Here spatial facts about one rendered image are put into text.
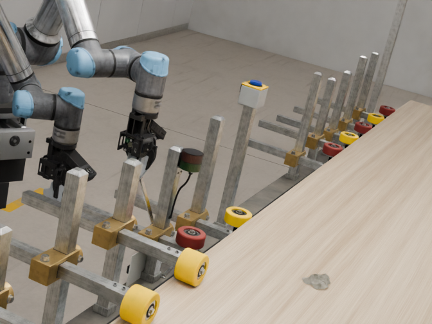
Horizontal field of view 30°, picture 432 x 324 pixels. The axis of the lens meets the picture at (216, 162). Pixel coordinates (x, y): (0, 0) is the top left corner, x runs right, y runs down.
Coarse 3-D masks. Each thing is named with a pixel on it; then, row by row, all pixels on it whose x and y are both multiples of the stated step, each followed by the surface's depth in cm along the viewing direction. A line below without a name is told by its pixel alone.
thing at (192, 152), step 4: (184, 148) 220; (188, 148) 221; (192, 148) 221; (188, 152) 218; (192, 152) 218; (196, 152) 219; (200, 152) 220; (192, 164) 217; (196, 164) 218; (180, 168) 222; (176, 172) 221; (180, 172) 223; (188, 172) 221; (192, 172) 219; (176, 176) 221; (188, 176) 221; (188, 180) 222; (184, 184) 222; (180, 188) 223; (176, 196) 225; (172, 208) 226; (172, 212) 226
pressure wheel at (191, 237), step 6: (180, 228) 221; (186, 228) 222; (192, 228) 222; (198, 228) 223; (180, 234) 218; (186, 234) 218; (192, 234) 219; (198, 234) 220; (204, 234) 221; (180, 240) 218; (186, 240) 217; (192, 240) 217; (198, 240) 217; (204, 240) 220; (186, 246) 217; (192, 246) 217; (198, 246) 218
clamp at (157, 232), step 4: (152, 224) 228; (148, 228) 225; (152, 228) 226; (156, 228) 226; (160, 228) 227; (168, 228) 228; (172, 228) 231; (140, 232) 222; (144, 232) 222; (152, 232) 223; (156, 232) 224; (160, 232) 224; (164, 232) 225; (168, 232) 229; (172, 232) 231; (144, 236) 221; (148, 236) 220; (152, 236) 221; (156, 236) 222; (160, 236) 224; (168, 236) 230; (172, 236) 231; (156, 240) 222
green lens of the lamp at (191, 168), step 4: (180, 160) 219; (180, 164) 219; (184, 164) 218; (188, 164) 217; (200, 164) 219; (184, 168) 218; (188, 168) 218; (192, 168) 218; (196, 168) 218; (200, 168) 220
